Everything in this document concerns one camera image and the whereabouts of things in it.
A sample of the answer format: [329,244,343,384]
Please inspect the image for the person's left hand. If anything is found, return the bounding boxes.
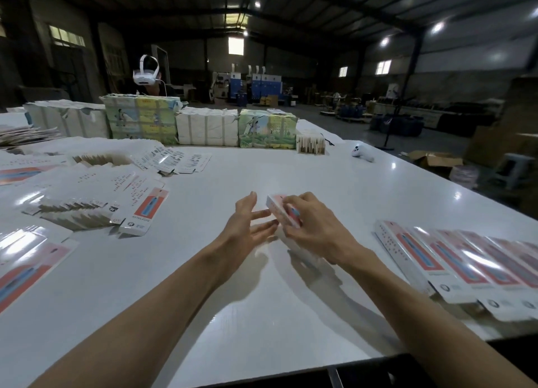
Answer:
[206,192,280,282]

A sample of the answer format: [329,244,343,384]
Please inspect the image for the person's right hand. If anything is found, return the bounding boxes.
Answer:
[281,192,373,269]

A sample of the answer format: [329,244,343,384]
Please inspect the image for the pile of carton blanks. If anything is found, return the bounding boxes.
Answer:
[0,140,211,316]

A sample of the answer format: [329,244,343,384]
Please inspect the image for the person's left forearm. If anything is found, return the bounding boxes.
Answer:
[34,253,228,388]

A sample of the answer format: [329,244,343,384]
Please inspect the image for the person's right forearm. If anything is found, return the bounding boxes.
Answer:
[345,247,535,388]

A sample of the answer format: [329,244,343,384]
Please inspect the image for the small beige card stack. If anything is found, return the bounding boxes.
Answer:
[296,133,326,155]

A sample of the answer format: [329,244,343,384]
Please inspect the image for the small white object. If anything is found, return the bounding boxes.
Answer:
[350,142,376,163]

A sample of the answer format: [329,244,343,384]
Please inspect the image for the green printed carton bundle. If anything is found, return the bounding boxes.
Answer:
[238,108,299,150]

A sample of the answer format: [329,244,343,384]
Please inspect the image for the row of white cartons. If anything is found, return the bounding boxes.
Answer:
[24,100,110,140]
[177,107,240,146]

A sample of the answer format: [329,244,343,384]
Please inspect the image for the blue bins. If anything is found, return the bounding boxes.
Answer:
[369,113,425,137]

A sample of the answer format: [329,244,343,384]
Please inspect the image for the open cardboard box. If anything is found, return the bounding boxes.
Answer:
[407,150,464,176]

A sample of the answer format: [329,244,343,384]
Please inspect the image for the black floor stand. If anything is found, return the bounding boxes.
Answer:
[375,39,420,151]

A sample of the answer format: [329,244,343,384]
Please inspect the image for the blue machine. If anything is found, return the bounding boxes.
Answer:
[229,64,284,105]

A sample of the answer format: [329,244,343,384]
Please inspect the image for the green yellow carton bundle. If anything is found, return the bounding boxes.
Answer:
[101,94,182,145]

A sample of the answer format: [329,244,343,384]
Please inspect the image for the white plastic bags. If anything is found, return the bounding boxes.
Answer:
[449,165,480,191]

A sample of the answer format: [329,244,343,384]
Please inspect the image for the white headset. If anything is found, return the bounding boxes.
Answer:
[133,54,161,86]

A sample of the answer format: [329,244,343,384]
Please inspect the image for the white stool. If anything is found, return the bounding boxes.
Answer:
[491,153,536,191]

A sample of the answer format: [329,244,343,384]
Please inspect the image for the tall cardboard box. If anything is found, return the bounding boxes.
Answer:
[466,76,538,168]

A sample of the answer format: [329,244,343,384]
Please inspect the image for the pile of grey flat sheets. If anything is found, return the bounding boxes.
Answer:
[0,124,62,147]

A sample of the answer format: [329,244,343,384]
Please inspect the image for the grey crate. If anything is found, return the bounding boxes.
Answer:
[21,86,72,103]

